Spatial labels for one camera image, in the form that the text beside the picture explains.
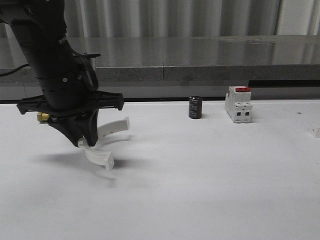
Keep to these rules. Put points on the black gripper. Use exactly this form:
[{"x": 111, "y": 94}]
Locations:
[{"x": 63, "y": 107}]

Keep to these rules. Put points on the black cylindrical capacitor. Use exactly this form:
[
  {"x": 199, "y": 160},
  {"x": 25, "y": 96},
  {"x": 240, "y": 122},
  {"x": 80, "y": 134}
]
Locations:
[{"x": 195, "y": 107}]

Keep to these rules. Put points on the white half-ring pipe clamp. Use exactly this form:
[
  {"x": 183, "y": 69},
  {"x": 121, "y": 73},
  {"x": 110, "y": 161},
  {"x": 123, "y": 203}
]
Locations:
[
  {"x": 95, "y": 154},
  {"x": 314, "y": 130}
]

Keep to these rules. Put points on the brass valve red handwheel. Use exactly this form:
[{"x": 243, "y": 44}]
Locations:
[{"x": 42, "y": 117}]

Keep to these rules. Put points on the grey stone counter ledge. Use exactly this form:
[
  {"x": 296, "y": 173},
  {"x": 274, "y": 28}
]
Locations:
[{"x": 256, "y": 61}]

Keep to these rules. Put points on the white circuit breaker red switch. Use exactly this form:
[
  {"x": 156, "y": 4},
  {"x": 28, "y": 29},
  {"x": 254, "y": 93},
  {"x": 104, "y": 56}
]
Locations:
[{"x": 238, "y": 104}]

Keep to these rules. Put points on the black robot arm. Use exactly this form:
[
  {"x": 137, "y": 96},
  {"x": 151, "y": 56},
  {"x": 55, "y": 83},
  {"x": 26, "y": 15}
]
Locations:
[{"x": 69, "y": 84}]

